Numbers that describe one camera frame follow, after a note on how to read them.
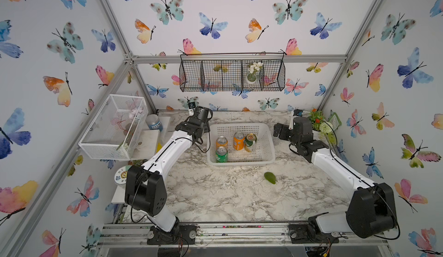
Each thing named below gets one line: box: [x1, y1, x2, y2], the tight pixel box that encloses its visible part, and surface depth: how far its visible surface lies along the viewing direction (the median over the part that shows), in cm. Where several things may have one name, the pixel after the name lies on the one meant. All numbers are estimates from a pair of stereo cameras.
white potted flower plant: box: [308, 107, 334, 141], surface depth 97 cm
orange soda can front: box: [215, 135, 229, 150], surface depth 93 cm
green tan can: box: [243, 133, 258, 153], surface depth 95 cm
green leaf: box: [263, 171, 277, 185], surface depth 92 cm
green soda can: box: [215, 145, 229, 163], surface depth 90 cm
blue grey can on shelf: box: [145, 114, 164, 132], surface depth 87 cm
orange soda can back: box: [233, 131, 246, 151], surface depth 95 cm
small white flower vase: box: [247, 61, 264, 83], surface depth 90 cm
